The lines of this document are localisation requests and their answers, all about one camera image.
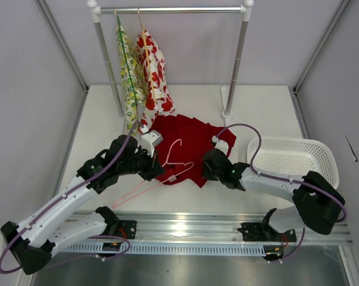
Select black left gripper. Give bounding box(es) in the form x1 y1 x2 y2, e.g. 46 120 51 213
118 145 165 182

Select red skirt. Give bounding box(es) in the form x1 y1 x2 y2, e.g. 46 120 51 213
152 115 223 188

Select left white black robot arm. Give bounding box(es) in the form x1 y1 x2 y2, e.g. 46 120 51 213
1 131 164 275

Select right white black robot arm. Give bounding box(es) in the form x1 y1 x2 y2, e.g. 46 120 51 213
202 149 346 241

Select wooden hanger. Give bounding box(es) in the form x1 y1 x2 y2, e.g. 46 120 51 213
138 5 157 104

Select green hanger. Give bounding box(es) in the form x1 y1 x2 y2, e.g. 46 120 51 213
116 15 137 104

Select white clothes rack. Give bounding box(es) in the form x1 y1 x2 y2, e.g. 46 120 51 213
86 0 254 120

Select white perforated laundry basket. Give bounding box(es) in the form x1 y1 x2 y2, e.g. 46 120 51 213
246 137 339 189

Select red poppy floral garment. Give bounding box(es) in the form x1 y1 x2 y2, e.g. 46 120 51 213
136 30 175 128

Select yellow lemon floral garment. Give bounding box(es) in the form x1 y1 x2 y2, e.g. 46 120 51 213
116 24 146 135

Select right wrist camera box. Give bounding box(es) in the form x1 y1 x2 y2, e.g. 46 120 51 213
211 136 230 157

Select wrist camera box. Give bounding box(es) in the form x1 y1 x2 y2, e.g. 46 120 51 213
141 130 163 157
211 136 230 157

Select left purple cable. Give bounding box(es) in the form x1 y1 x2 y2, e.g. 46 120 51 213
0 120 147 273

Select purple cable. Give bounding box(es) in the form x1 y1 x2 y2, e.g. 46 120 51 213
214 123 346 265
0 120 147 273

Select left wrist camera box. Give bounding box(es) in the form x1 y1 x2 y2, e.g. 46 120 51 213
141 130 163 157

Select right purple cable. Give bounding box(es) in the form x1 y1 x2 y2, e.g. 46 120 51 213
214 123 346 265

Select aluminium table edge rail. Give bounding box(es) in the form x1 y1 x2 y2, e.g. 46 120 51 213
63 211 353 246

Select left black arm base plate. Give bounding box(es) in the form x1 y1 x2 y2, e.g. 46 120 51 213
101 220 138 240

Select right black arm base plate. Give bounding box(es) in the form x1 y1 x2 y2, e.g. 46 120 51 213
237 220 296 243

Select white slotted cable duct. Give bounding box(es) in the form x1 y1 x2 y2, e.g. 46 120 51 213
63 240 266 257

